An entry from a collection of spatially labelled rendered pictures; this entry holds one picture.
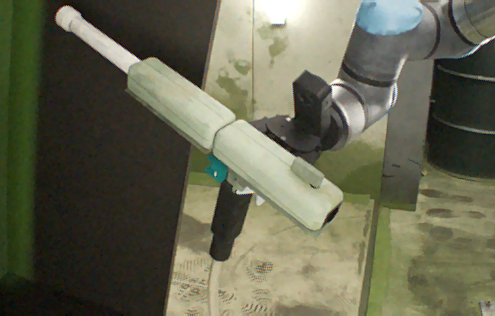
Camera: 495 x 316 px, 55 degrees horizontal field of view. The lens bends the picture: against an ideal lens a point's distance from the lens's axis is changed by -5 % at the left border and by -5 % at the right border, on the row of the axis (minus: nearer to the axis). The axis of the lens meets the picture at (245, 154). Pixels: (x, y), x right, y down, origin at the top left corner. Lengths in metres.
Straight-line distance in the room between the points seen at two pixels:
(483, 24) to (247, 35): 1.74
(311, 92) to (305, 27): 1.74
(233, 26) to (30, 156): 1.62
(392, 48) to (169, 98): 0.33
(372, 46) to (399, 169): 1.76
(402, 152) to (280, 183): 1.93
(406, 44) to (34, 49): 0.59
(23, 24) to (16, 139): 0.21
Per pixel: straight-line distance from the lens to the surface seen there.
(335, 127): 0.71
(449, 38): 0.82
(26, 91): 0.93
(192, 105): 0.58
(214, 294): 0.77
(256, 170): 0.53
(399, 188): 2.50
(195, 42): 0.77
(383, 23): 0.72
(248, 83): 2.45
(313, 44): 2.35
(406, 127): 2.40
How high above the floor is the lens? 1.11
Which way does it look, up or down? 21 degrees down
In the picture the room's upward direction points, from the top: straight up
